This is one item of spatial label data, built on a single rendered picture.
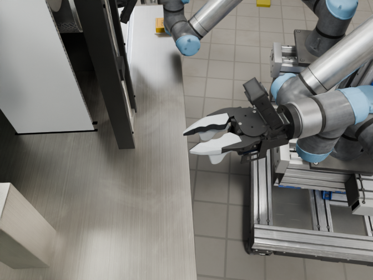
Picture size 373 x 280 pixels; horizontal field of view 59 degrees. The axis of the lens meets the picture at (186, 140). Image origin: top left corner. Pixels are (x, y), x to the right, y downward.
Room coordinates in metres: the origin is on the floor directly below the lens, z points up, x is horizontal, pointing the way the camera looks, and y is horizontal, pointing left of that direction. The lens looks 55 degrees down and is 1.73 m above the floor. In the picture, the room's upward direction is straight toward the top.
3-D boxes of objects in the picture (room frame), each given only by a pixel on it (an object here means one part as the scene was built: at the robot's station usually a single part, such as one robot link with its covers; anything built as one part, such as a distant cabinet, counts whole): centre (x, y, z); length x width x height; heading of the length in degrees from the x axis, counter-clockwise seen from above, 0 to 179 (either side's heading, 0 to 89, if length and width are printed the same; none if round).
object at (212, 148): (0.33, -0.05, 1.22); 0.09 x 0.03 x 0.06; 116
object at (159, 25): (1.15, 0.09, 0.91); 0.07 x 0.07 x 0.02; 3
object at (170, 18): (1.03, 0.04, 1.01); 0.11 x 0.08 x 0.11; 19
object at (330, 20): (1.13, -0.58, 0.98); 0.13 x 0.12 x 0.14; 19
